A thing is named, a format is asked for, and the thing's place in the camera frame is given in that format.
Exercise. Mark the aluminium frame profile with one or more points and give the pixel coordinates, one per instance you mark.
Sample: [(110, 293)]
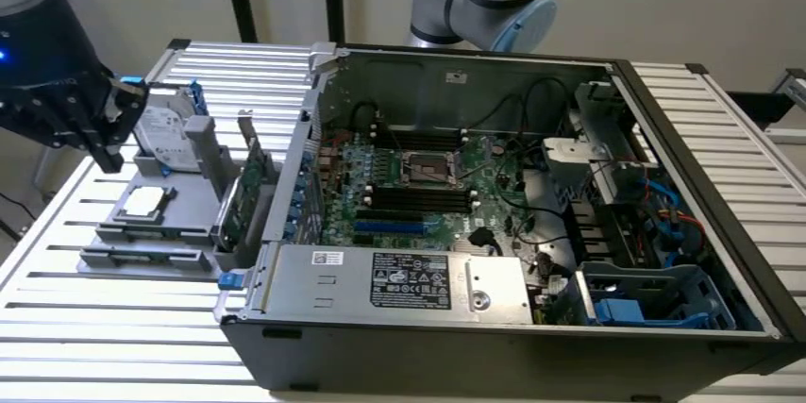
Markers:
[(791, 84)]

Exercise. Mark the blue case latch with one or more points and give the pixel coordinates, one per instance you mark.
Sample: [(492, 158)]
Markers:
[(230, 280)]

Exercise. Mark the green graphics card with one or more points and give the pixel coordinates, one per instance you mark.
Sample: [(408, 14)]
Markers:
[(249, 190)]

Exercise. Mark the black expansion slot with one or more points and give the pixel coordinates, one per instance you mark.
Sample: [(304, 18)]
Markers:
[(372, 240)]

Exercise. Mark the metal disk bay cage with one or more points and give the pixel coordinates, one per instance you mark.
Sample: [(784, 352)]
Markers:
[(614, 172)]

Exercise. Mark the CPU socket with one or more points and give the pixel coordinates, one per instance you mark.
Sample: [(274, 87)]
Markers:
[(432, 167)]

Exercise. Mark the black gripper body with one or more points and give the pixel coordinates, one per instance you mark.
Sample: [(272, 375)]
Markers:
[(57, 54)]

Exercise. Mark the silver power supply unit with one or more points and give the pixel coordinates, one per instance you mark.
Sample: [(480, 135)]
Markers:
[(353, 290)]

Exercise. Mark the grey parts rack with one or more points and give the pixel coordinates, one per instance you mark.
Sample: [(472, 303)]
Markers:
[(209, 153)]

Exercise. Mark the blue expansion slot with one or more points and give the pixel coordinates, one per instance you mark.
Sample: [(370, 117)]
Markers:
[(388, 228)]

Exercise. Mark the black bracket plate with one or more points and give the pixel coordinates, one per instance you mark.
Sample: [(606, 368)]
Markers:
[(756, 108)]

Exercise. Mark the open black PC case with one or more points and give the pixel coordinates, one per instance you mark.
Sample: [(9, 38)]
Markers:
[(378, 356)]

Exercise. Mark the black RAM slot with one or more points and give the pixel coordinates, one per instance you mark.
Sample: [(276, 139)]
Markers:
[(418, 200), (418, 135), (418, 207), (418, 130), (418, 146), (418, 188), (418, 140), (418, 194)]

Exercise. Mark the blue plastic disk caddy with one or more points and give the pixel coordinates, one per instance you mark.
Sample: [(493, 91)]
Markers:
[(656, 280)]

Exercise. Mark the hard disk with blue rails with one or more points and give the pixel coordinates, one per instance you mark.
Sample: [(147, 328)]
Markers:
[(167, 134)]

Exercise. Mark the silver CPU chip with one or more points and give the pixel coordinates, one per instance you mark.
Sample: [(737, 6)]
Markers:
[(146, 202)]

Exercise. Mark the green motherboard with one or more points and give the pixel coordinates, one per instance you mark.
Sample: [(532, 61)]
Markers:
[(494, 195)]

